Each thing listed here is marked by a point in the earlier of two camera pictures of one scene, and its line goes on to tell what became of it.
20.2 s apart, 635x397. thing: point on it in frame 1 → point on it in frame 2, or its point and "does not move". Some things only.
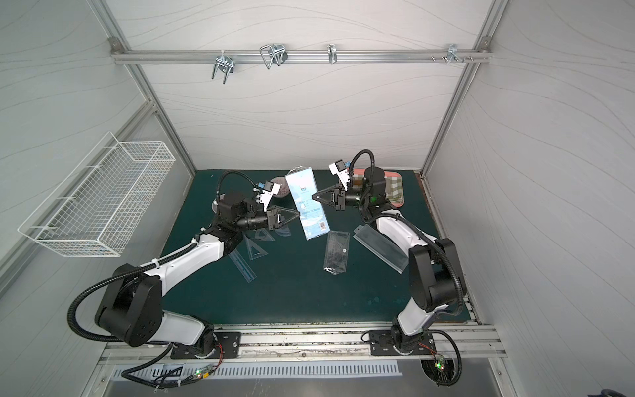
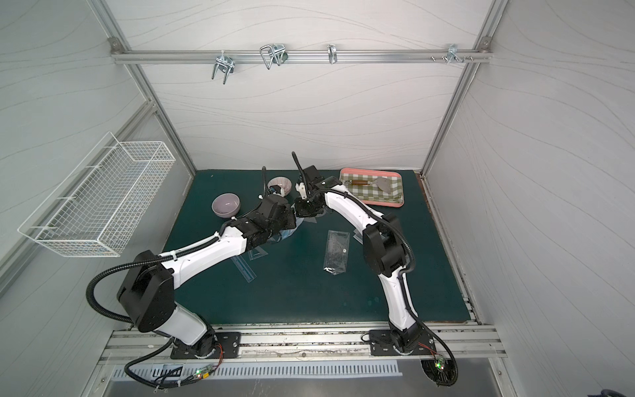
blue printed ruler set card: (303, 187) → (287, 231)
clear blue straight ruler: (242, 265) does not move
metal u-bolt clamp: (224, 64) does not move
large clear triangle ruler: (254, 251) does not move
